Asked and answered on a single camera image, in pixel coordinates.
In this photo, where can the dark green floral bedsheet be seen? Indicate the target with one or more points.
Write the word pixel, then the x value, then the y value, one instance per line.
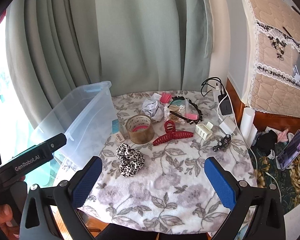
pixel 295 185

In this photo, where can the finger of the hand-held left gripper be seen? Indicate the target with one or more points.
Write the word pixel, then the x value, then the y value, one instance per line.
pixel 56 141

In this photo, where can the red hair claw clip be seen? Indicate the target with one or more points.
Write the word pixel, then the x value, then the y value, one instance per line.
pixel 170 136

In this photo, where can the black cloth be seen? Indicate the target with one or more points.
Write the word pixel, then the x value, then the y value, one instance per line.
pixel 266 141

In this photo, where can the white charger cube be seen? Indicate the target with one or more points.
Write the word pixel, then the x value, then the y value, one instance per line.
pixel 227 127

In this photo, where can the small blue white box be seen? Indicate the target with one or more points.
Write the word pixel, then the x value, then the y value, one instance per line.
pixel 118 132

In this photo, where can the brown wooden furniture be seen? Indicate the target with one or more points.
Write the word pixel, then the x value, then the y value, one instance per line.
pixel 267 122

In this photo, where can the tape roll with pink core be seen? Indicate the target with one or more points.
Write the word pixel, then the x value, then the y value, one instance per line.
pixel 140 138

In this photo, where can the clear plastic container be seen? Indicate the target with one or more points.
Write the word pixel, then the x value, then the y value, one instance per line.
pixel 90 120

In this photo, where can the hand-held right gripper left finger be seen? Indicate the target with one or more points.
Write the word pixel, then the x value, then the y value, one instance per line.
pixel 87 180

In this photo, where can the small black hair clip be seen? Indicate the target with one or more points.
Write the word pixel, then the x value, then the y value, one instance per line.
pixel 222 142

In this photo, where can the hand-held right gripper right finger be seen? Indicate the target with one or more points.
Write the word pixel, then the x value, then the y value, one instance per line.
pixel 220 182

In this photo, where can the pink plastic sticks bundle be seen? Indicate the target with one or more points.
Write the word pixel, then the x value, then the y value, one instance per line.
pixel 166 97

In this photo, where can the clear bag of cotton swabs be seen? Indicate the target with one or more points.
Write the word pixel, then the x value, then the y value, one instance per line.
pixel 176 112

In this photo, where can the person's left hand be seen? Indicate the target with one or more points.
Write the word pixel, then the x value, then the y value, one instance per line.
pixel 1 213

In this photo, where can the white paper roll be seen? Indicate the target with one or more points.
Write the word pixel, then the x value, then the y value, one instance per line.
pixel 247 122

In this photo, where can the pink cloth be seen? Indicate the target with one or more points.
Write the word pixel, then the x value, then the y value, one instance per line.
pixel 283 136

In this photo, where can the smartphone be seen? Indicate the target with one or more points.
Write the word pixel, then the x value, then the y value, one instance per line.
pixel 291 150

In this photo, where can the beige quilted lace cover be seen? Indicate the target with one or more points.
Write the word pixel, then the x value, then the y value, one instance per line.
pixel 277 30

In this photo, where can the pale green curtain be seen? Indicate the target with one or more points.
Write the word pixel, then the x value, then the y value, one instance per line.
pixel 115 30

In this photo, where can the white hair claw clip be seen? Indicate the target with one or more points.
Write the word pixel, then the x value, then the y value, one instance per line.
pixel 203 131

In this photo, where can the white power strip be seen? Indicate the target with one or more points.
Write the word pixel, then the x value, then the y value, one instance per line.
pixel 220 97

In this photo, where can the grey power adapter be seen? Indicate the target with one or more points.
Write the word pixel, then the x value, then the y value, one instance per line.
pixel 226 107

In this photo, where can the crumpled white paper ball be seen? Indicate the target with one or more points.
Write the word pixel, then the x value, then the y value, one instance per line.
pixel 152 107

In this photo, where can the black beaded headband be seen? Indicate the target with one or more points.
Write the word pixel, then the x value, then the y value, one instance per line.
pixel 196 108

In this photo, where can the leopard print scrunchie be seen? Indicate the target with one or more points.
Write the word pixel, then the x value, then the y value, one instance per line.
pixel 130 160

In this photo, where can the grey floral fleece blanket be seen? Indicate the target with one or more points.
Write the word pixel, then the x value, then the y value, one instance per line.
pixel 165 180

